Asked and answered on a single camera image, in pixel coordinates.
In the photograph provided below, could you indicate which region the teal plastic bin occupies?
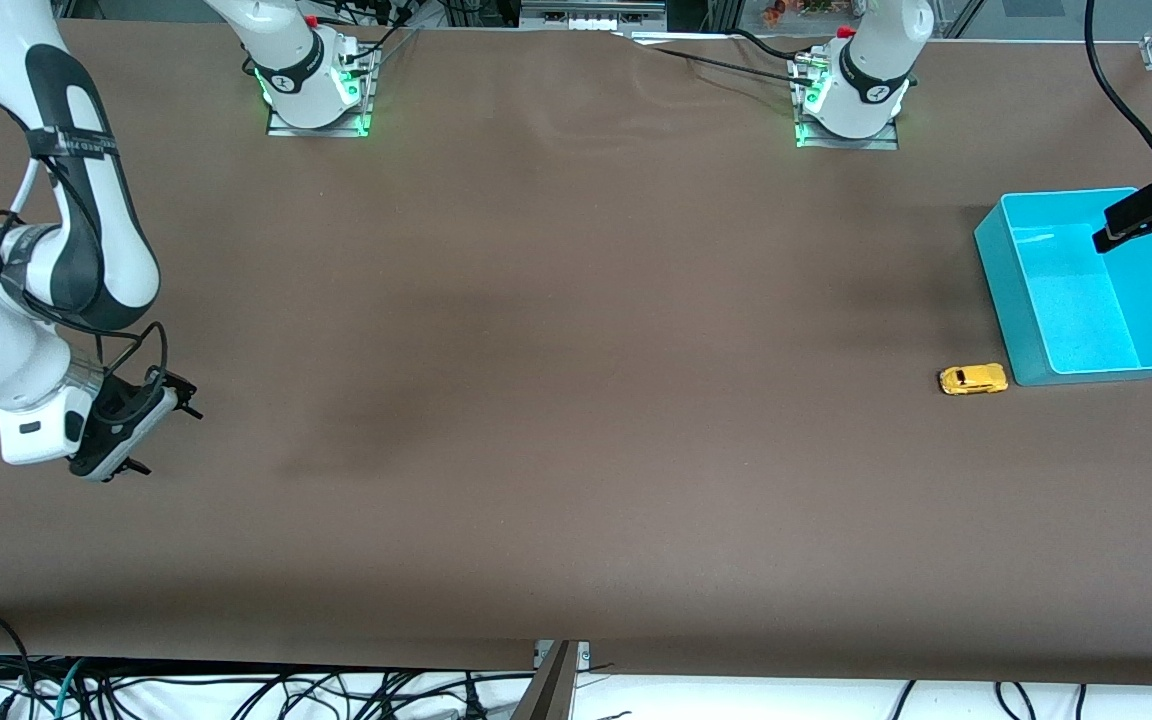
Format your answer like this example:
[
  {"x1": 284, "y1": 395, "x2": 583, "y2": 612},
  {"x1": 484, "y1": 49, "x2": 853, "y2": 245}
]
[{"x1": 973, "y1": 187, "x2": 1152, "y2": 388}]

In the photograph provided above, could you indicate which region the brown table cover sheet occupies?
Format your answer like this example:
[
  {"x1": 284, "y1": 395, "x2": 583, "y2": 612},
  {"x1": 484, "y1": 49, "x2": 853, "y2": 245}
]
[{"x1": 0, "y1": 18, "x2": 1152, "y2": 689}]

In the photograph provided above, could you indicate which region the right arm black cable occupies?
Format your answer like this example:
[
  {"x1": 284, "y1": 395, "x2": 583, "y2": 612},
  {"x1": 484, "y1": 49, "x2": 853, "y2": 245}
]
[{"x1": 0, "y1": 208, "x2": 171, "y2": 403}]

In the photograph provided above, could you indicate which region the yellow beetle toy car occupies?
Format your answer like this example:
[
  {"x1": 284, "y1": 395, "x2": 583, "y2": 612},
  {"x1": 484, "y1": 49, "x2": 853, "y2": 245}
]
[{"x1": 938, "y1": 362, "x2": 1009, "y2": 396}]

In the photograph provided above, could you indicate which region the teal floor cable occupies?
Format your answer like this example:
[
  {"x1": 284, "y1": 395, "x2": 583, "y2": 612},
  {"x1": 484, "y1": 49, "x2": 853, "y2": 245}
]
[{"x1": 48, "y1": 658, "x2": 89, "y2": 720}]

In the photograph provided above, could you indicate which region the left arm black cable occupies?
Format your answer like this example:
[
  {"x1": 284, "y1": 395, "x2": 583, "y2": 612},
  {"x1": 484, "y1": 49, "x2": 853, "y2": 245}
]
[{"x1": 1081, "y1": 0, "x2": 1152, "y2": 201}]

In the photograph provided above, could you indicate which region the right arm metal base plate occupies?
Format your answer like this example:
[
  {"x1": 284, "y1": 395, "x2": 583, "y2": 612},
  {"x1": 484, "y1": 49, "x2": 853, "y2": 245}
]
[{"x1": 266, "y1": 45, "x2": 377, "y2": 139}]

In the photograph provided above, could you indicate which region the long black table cable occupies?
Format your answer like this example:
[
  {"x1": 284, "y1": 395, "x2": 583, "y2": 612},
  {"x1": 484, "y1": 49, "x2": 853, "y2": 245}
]
[{"x1": 616, "y1": 33, "x2": 817, "y2": 93}]

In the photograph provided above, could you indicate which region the grey box with white plugs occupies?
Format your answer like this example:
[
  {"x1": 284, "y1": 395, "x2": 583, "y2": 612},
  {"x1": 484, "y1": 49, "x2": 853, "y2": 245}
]
[{"x1": 519, "y1": 0, "x2": 669, "y2": 33}]

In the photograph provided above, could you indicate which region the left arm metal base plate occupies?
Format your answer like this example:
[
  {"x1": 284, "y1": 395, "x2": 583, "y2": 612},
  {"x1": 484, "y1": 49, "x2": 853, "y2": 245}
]
[{"x1": 793, "y1": 55, "x2": 902, "y2": 152}]

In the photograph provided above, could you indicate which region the short black table cable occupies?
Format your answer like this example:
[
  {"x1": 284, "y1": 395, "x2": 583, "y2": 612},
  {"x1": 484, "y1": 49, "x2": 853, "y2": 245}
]
[{"x1": 731, "y1": 28, "x2": 817, "y2": 66}]

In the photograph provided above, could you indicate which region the small metal bracket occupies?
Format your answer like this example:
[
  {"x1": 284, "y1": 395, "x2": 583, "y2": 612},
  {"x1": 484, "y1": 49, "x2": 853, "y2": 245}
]
[{"x1": 533, "y1": 640, "x2": 593, "y2": 673}]

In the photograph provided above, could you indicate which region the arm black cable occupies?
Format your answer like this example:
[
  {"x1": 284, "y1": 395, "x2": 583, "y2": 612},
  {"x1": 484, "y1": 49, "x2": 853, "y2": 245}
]
[
  {"x1": 0, "y1": 208, "x2": 171, "y2": 403},
  {"x1": 1081, "y1": 0, "x2": 1152, "y2": 201}
]

